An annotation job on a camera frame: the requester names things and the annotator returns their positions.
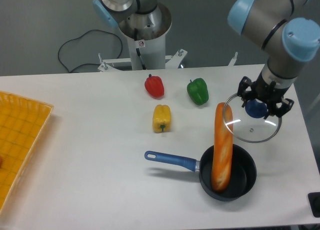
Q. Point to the orange baguette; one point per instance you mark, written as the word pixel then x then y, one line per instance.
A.
pixel 223 149

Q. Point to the yellow woven basket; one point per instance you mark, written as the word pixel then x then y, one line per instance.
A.
pixel 22 121

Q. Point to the yellow bell pepper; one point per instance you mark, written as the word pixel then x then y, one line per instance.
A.
pixel 162 118

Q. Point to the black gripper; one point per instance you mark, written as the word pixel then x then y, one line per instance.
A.
pixel 276 104

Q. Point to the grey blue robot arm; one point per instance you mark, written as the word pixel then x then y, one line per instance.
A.
pixel 290 43

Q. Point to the green bell pepper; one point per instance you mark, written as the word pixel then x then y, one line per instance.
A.
pixel 198 91

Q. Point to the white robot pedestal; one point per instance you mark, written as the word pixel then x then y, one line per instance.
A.
pixel 146 37

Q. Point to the dark pot blue handle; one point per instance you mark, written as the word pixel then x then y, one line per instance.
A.
pixel 243 172

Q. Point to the black corner device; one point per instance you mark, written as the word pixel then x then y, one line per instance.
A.
pixel 314 201

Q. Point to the glass lid blue knob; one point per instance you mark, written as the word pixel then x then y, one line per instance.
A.
pixel 247 122

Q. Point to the red bell pepper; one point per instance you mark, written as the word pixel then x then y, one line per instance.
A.
pixel 154 86

